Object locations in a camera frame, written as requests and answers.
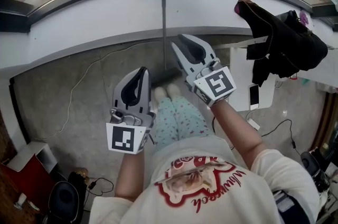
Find black power cable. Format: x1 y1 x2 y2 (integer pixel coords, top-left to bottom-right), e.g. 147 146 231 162
260 119 298 150

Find red paper bag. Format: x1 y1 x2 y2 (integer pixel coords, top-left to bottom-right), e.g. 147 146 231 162
0 153 55 208

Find golden ornament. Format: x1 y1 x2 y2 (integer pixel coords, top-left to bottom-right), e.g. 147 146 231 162
74 167 88 179

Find white cable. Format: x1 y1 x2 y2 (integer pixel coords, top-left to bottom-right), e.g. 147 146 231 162
34 42 139 141

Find person's left cream slipper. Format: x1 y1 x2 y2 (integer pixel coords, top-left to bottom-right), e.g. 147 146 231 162
154 87 166 102

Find person's right forearm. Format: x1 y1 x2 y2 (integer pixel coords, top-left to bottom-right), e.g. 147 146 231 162
210 100 264 173

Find person in patterned shirt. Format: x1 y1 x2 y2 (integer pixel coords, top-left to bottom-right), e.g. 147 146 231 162
89 135 322 224

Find smartphone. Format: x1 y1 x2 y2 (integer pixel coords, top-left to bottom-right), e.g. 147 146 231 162
249 83 261 112

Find person's cream slipper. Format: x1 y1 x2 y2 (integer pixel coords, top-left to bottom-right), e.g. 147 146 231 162
166 83 182 99
154 87 166 102

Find black cable with adapter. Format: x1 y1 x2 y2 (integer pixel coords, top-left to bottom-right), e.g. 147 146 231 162
84 177 115 198

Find person's left forearm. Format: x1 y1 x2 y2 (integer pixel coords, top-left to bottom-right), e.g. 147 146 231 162
115 150 148 201

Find grey-handled black broom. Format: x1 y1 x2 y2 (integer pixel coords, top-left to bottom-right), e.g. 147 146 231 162
151 0 183 86

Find person's right cream slipper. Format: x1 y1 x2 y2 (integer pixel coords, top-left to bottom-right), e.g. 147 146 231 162
166 83 182 99

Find white cardboard box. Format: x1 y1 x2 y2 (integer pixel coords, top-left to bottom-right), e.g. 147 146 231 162
6 141 58 173

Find purple plastic item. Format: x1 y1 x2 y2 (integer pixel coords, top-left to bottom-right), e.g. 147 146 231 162
299 11 310 26

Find person's teal star-print trousers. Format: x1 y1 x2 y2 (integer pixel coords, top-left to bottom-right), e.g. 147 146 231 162
154 96 214 152

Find black round case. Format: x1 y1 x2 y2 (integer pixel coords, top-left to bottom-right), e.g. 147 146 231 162
48 180 80 223

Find white power strip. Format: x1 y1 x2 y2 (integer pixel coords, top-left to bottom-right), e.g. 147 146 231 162
246 117 261 132

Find black jacket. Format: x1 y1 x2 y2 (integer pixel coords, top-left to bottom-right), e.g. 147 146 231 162
233 0 328 87

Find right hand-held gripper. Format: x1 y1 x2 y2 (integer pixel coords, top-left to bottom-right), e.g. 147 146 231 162
171 33 237 108

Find black office chair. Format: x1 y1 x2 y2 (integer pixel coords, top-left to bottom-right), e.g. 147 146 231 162
301 148 338 193

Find white small table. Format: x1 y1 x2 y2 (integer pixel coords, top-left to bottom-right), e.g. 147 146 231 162
211 35 277 112

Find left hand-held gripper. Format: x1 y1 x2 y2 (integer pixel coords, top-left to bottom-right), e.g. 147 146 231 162
106 67 156 155

